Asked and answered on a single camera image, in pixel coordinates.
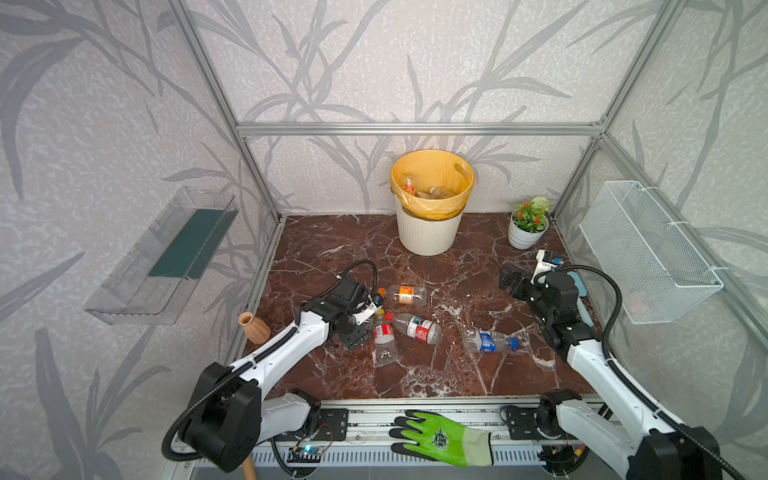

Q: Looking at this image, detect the yellow cap red label bottle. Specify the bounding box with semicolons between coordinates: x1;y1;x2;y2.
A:
371;309;399;368

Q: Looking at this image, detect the orange label bottle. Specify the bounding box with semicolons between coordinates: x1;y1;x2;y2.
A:
378;284;429;306
400;175;416;196

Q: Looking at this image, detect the blue label bottle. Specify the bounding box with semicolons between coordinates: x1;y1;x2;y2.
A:
462;329;520;353

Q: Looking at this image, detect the red cap white label bottle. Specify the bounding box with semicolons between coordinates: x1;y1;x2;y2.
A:
385;312;442;345

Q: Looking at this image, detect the brown crushed plastic bottle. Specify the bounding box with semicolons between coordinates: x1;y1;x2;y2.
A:
415;186;456;200

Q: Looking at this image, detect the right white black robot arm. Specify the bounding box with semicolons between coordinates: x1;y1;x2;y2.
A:
499;265;742;479

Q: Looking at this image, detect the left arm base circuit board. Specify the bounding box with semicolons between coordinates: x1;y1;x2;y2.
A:
286;444;327;464

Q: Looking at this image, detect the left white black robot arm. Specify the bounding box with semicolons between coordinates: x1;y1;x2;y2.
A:
161;269;382;472

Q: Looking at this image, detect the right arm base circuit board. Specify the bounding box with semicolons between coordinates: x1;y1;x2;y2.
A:
539;445;590;476

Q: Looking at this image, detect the white ribbed waste bin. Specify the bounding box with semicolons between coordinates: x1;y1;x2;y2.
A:
396;206;462;257

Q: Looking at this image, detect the yellow plastic bin liner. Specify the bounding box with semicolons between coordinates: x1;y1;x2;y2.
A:
389;150;476;220

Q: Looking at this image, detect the light blue plastic trowel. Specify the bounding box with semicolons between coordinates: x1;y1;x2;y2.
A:
568;271;594;327

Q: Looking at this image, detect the white pot with plant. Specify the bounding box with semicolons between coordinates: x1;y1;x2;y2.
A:
508;196;550;250

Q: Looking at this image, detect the small terracotta clay pot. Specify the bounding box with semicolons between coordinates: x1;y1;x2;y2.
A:
238;312;271;345

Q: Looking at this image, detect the green and black work glove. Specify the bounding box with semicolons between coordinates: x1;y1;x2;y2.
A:
389;410;494;467

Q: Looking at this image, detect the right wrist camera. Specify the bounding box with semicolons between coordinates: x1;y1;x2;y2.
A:
533;249;566;276

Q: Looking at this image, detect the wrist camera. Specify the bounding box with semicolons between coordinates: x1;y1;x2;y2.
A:
353;296;383;325
533;249;566;276

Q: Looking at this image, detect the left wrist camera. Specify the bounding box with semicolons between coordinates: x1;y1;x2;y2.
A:
353;296;383;325

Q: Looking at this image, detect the white wire mesh basket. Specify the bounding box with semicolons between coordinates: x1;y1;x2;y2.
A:
580;180;723;325

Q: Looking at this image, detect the clear acrylic wall shelf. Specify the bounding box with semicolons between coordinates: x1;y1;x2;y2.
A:
84;187;239;326

